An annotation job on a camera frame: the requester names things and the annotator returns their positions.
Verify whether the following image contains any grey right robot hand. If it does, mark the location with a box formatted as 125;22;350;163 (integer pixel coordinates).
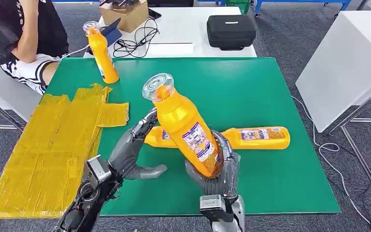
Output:
185;130;242;200

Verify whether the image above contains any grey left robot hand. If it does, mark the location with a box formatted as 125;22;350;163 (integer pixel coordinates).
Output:
108;108;168;181

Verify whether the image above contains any orange drink bottle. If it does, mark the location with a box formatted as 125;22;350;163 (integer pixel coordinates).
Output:
142;72;225;179
83;20;120;85
144;126;291;150

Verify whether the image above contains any yellow taped sheet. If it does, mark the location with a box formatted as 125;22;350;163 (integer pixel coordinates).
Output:
0;83;130;220

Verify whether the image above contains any green table mat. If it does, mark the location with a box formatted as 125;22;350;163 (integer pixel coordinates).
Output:
44;57;342;217

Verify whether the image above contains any cardboard box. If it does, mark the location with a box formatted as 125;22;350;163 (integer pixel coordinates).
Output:
99;0;150;34

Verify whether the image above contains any white table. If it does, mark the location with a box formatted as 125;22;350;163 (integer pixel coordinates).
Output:
0;33;43;132
83;6;258;59
295;9;371;216

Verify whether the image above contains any black carrying case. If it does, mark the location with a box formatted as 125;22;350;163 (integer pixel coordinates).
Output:
206;14;257;51

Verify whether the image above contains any black box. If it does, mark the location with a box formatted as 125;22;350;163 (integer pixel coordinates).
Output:
147;0;195;8

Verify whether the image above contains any green crate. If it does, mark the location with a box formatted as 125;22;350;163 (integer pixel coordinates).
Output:
225;0;251;15

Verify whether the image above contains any person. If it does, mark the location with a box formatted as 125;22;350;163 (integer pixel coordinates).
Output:
0;0;70;96

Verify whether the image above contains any blue metal rack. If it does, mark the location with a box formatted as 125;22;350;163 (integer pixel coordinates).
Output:
254;0;353;16

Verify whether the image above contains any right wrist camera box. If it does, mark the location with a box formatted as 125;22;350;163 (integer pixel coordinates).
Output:
200;194;228;223

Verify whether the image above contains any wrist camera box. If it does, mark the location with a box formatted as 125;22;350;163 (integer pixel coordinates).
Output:
82;154;113;190
200;194;228;223

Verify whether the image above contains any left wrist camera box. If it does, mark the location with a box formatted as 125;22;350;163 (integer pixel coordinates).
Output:
82;154;113;190

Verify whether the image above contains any white floor cable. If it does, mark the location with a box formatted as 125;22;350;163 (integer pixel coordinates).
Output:
291;95;371;232

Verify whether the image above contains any thin white cable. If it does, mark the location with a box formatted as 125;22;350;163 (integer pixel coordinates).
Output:
60;44;91;60

